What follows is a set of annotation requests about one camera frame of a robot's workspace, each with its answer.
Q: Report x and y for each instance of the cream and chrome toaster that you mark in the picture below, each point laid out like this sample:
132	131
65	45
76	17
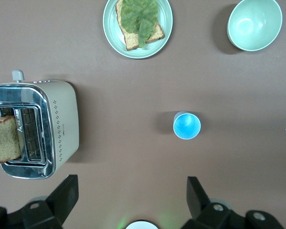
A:
64	119

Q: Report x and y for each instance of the pale green bowl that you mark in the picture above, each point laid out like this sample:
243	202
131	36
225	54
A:
255	26

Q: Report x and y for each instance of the blue plastic cup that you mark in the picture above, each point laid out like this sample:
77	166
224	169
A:
187	126

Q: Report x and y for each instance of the brown bread slice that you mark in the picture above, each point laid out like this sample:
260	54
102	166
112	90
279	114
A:
131	40
4	140

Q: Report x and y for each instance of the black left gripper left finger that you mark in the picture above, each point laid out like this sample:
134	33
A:
62	200

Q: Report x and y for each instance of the large green lettuce leaf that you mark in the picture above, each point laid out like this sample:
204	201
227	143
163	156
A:
135	14

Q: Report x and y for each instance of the brown table cover sheet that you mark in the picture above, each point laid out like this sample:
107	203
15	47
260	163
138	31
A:
133	95

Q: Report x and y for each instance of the small green lettuce leaf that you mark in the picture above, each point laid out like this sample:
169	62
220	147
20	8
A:
145	31

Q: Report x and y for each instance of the pale green round plate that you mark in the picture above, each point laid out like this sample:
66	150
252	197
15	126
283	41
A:
168	23

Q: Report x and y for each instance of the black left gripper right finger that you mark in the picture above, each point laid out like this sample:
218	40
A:
197	202

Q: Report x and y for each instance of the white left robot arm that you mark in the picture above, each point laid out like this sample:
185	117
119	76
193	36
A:
141	226

